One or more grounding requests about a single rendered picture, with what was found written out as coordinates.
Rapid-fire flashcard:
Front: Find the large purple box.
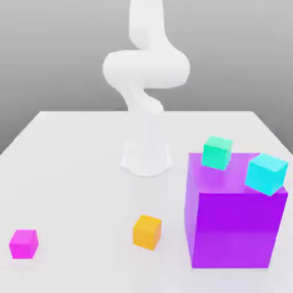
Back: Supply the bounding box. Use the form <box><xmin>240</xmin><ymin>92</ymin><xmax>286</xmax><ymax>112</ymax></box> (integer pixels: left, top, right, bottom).
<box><xmin>184</xmin><ymin>152</ymin><xmax>289</xmax><ymax>269</ymax></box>

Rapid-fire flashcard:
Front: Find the small orange cube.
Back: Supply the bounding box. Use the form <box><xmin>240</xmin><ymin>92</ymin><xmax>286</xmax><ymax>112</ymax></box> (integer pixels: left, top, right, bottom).
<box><xmin>132</xmin><ymin>214</ymin><xmax>163</xmax><ymax>251</ymax></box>

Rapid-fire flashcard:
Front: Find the small green cube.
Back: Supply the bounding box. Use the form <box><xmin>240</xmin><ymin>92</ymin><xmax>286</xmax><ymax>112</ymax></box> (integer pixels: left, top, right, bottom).
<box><xmin>201</xmin><ymin>136</ymin><xmax>233</xmax><ymax>172</ymax></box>

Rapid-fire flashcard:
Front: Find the small cyan cube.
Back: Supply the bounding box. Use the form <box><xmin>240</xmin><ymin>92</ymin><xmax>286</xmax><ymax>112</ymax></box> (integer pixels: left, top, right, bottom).
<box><xmin>244</xmin><ymin>152</ymin><xmax>289</xmax><ymax>197</ymax></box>

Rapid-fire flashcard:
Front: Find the small magenta cube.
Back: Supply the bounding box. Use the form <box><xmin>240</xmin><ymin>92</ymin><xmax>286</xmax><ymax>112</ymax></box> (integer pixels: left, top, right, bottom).
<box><xmin>8</xmin><ymin>229</ymin><xmax>39</xmax><ymax>260</ymax></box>

